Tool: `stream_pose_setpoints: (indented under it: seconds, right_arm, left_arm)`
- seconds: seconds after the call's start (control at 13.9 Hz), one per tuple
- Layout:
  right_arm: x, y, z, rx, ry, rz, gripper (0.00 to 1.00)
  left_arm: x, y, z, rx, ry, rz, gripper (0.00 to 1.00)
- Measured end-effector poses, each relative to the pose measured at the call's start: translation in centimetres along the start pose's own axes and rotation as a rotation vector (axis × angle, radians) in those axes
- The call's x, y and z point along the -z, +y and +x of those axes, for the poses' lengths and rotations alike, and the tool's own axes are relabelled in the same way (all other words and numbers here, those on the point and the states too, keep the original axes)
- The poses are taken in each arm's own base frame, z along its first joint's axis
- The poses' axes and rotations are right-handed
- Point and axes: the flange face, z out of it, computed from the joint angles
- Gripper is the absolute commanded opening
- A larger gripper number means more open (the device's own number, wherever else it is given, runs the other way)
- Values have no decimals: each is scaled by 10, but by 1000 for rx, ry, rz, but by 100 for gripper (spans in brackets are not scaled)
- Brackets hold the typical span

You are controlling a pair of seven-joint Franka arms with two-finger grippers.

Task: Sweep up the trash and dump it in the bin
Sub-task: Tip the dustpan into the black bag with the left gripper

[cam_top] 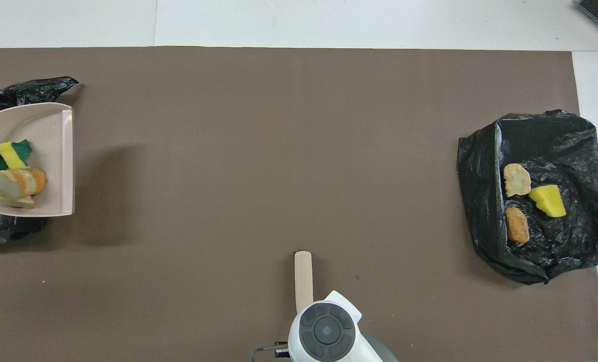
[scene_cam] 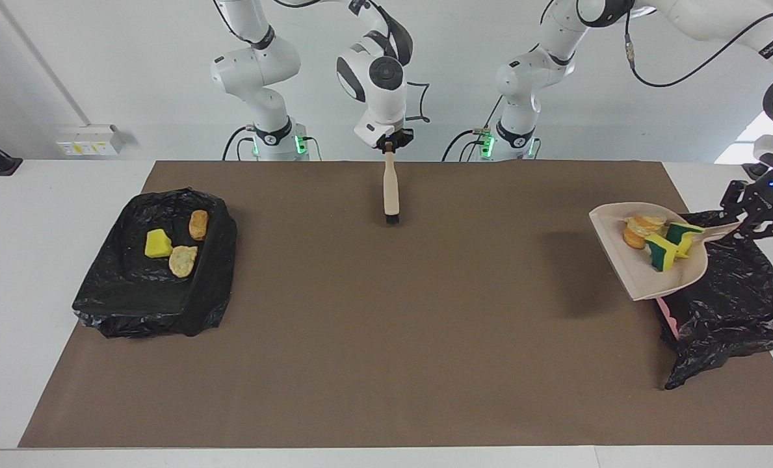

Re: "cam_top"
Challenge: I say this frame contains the beige brush with black bristles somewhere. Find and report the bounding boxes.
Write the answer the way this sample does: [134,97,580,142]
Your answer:
[294,250,314,314]

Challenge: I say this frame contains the brown bread roll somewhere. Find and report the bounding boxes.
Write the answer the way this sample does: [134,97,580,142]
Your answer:
[505,207,530,245]

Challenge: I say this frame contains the beige plastic dustpan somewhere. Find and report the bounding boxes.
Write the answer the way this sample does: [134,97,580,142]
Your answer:
[0,102,75,218]

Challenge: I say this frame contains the yellow and green sponge piece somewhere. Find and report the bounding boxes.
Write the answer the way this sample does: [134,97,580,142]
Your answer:
[0,139,33,170]

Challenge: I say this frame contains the black plastic trash bag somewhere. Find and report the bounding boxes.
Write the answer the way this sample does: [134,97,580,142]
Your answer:
[457,110,598,286]
[0,76,79,244]

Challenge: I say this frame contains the brown paper table mat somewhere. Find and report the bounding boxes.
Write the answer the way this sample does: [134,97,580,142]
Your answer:
[0,46,598,362]

